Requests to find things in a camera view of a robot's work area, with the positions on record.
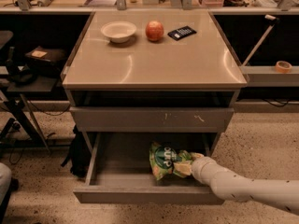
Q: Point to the black box with label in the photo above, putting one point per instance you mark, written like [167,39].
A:
[46,62]

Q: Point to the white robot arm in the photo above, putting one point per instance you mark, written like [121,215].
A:
[230,186]

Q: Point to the dark blue snack packet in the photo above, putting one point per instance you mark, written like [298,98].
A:
[181,33]

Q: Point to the green rice chip bag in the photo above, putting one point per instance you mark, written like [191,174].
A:
[163,159]

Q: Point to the red apple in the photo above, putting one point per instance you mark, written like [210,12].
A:
[154,31]

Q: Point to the black backpack on floor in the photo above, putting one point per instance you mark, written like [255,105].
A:
[78,154]

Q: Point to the white bowl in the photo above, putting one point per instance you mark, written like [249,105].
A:
[118,31]

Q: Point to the roll of tan tape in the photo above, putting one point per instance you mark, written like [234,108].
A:
[283,67]

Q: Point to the black side table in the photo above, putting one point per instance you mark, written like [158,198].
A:
[22,112]

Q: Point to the open grey middle drawer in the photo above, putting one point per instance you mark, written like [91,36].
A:
[120,172]

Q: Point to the grey drawer cabinet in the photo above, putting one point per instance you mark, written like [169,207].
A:
[198,71]

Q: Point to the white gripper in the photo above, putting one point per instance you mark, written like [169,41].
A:
[199,168]

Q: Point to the closed grey upper drawer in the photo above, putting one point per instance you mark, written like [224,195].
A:
[151,120]

